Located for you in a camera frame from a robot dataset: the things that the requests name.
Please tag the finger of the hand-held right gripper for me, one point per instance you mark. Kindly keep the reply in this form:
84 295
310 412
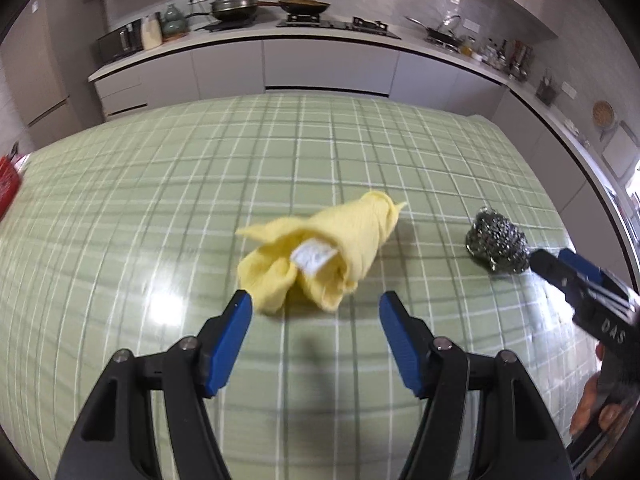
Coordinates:
552 270
582 267

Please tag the steel canisters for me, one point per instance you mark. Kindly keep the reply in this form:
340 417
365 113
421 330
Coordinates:
521 60

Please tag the row of condiment bottles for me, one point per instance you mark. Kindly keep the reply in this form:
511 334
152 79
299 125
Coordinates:
487 52

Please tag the black gas stove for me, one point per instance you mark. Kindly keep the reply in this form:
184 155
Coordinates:
340 27

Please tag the tall beige cabinet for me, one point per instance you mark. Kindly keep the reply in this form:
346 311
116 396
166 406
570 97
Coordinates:
40 70

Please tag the steel frying pan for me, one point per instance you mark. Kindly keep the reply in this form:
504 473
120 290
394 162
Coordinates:
440 36

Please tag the lidded grey pan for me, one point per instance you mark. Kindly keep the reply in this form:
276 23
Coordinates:
232 6

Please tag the green checked tablecloth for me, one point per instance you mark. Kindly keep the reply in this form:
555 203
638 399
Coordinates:
200 185

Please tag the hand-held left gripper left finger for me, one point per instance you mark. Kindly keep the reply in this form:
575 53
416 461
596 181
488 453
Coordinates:
230 340

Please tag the yellow cloth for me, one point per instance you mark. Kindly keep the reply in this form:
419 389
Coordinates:
350 230

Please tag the dark utensil holder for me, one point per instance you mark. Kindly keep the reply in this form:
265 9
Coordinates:
546 91

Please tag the person's right hand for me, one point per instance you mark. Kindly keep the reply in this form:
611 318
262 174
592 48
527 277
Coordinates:
586 405

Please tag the chrome faucet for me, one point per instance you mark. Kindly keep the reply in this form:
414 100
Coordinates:
452 22

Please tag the black toaster oven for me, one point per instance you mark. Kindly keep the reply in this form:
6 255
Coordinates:
117 44

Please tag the green kettle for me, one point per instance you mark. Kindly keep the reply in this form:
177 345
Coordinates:
175 22

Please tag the black wok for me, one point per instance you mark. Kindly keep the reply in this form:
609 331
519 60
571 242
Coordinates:
302 6

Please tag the round woven trivet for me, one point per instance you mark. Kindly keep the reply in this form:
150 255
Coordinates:
603 115

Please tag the white jug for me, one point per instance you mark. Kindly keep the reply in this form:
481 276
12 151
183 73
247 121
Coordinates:
151 34

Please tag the steel wool scourer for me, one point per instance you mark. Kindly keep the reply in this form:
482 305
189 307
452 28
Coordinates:
497 240

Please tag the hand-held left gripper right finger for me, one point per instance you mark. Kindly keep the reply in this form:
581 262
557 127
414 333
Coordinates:
400 345

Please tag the red pot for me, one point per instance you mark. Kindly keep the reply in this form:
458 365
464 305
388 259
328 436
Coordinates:
7 185

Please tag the white cutting board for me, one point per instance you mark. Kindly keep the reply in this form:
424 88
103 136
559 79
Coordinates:
622 150

